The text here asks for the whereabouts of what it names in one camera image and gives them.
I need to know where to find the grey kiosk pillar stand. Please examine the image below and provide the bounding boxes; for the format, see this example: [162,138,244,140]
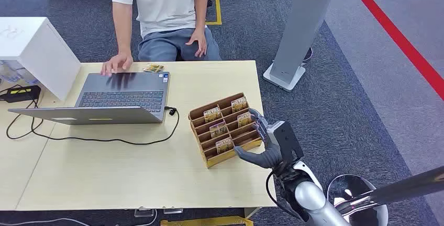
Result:
[262,0,339,93]

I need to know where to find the yellow hotel key card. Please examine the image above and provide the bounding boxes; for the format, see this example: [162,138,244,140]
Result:
[237,112,253,128]
[209,121,229,139]
[203,106,223,123]
[215,138,235,155]
[231,97,248,114]
[142,63,165,73]

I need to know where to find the grey open laptop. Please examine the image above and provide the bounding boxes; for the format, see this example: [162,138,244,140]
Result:
[7,72,171,126]

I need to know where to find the person's right hand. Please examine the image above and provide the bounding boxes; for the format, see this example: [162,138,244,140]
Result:
[101,52,134,77]

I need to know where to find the brown cardboard card holder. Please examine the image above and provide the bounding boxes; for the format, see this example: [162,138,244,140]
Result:
[187,92,263,169]

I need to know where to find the black laptop power cable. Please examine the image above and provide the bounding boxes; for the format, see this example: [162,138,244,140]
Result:
[6,98,180,146]

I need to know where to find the person's left hand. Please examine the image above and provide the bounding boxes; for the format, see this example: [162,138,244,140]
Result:
[185,30,208,58]

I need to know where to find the person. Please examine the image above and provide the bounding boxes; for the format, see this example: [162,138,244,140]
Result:
[101,0,223,77]

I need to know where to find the white floor cable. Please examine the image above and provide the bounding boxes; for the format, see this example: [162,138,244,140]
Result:
[0,217,92,226]

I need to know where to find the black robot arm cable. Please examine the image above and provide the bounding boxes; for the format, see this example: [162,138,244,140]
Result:
[265,169,301,221]

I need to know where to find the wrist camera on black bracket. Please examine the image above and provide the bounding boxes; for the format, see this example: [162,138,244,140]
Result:
[267,120,305,164]

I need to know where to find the yellow flat object under table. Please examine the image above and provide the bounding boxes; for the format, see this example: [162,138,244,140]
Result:
[160,216,254,226]

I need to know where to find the clear plastic water bottles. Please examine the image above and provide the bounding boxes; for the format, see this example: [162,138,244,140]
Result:
[0,60,39,86]

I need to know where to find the black power adapter yellow label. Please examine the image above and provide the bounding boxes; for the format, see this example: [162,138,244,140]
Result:
[0,85,41,104]

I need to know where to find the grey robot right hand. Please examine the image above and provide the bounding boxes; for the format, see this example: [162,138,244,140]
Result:
[234,108,283,169]

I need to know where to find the person's hand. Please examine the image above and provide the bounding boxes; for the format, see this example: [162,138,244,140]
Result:
[185,30,208,58]
[101,52,134,77]

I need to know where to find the white cabinet box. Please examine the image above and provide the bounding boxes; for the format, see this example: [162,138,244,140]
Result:
[0,17,82,101]

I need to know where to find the red barrier belt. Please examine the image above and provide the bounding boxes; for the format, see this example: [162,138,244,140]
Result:
[341,0,444,101]

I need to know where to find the chrome stanchion post with base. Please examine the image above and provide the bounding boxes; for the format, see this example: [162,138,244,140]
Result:
[326,165,444,226]

